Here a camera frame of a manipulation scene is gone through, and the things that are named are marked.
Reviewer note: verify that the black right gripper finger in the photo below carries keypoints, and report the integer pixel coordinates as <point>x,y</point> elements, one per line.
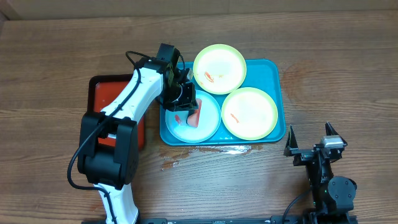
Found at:
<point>291,146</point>
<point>330,131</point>

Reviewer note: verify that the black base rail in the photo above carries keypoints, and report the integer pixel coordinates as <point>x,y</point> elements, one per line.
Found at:
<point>276,219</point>

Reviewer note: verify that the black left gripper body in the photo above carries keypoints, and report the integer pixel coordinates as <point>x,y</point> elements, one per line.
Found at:
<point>179,97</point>

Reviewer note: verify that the yellow plate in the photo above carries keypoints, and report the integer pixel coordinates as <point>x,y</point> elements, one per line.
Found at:
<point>219,69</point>
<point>249,113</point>

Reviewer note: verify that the light blue plate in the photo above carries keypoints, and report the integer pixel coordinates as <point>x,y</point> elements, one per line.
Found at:
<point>209,119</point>

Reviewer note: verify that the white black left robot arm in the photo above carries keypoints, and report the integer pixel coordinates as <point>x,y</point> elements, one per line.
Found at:
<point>108,150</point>

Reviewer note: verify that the red black sponge tray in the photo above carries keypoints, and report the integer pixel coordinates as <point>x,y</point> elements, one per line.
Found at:
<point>103,89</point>

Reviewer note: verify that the teal plastic tray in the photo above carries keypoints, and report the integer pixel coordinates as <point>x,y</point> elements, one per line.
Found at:
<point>262,74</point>

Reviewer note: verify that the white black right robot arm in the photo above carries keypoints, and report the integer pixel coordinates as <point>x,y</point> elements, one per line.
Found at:
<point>333,196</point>

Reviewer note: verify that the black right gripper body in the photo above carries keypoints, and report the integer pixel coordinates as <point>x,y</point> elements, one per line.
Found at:
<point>303,155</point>

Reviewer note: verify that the orange green sponge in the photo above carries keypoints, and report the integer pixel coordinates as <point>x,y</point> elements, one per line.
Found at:
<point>194,116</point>

